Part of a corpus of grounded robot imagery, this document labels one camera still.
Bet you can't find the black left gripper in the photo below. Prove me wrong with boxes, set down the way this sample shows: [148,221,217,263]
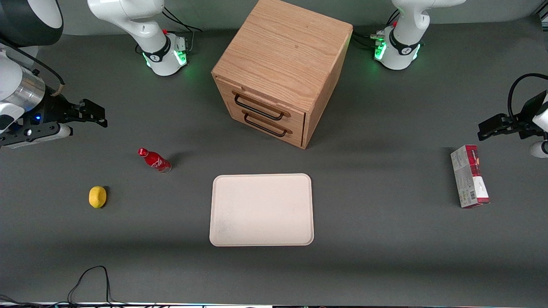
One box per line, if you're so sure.
[478,91,546,142]

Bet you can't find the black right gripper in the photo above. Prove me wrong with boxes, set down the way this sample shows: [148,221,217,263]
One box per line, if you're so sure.
[24,93,108,130]

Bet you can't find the black metal grasped drawer handle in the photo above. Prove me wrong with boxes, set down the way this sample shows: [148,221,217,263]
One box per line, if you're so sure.
[234,93,285,121]

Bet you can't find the wooden drawer with grasped handle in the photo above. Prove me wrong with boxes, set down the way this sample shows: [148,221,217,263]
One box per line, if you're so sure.
[215,77,306,129]

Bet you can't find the wooden drawer staying shut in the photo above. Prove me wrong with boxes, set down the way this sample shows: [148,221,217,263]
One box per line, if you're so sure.
[229,109,305,146]

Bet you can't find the wooden drawer cabinet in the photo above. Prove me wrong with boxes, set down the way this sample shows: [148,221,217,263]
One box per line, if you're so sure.
[211,0,354,150]

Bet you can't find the grey and red carton box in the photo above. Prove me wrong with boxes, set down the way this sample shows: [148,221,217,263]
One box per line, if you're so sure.
[450,145,491,209]

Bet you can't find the red soda bottle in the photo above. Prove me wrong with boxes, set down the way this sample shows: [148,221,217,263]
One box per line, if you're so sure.
[137,148,172,174]

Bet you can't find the yellow lemon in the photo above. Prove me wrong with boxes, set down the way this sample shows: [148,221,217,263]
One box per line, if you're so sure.
[89,186,107,209]

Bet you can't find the beige plastic tray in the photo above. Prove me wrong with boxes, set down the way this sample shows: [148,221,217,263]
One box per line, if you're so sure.
[209,173,315,247]

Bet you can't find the black left gripper cable loop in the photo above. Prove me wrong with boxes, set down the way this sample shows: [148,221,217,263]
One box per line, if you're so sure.
[508,73,548,125]

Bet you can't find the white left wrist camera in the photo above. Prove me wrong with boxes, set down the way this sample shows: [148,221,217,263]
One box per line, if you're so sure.
[529,141,548,159]

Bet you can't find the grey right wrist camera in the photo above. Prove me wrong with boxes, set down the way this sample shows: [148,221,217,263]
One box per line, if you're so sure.
[0,122,73,150]

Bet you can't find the black right base cables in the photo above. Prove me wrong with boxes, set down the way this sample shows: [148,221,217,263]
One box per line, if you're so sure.
[163,6,203,54]

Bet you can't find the black base cables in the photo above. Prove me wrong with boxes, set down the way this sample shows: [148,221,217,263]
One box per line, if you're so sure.
[351,9,401,51]
[163,6,203,54]

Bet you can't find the black cable on table edge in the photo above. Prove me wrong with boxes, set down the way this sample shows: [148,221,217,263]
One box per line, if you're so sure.
[0,265,129,307]

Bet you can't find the black left base cables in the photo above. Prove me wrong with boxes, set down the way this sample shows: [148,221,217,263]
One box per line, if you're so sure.
[351,9,401,51]

